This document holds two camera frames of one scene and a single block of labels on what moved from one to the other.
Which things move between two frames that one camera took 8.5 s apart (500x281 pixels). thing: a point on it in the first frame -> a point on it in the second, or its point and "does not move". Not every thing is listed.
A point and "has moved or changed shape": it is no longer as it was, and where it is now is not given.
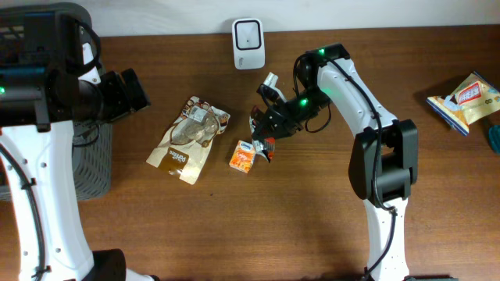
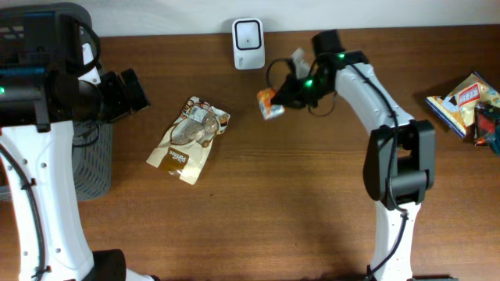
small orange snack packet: [243, 156] has moved or changed shape
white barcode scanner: [248, 43] does not move
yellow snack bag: [472, 101] does not move
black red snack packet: [266, 147] -> [487, 118]
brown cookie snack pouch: [186, 147] does not move
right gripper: [271, 118] -> [291, 94]
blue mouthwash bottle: [494, 137] does not move
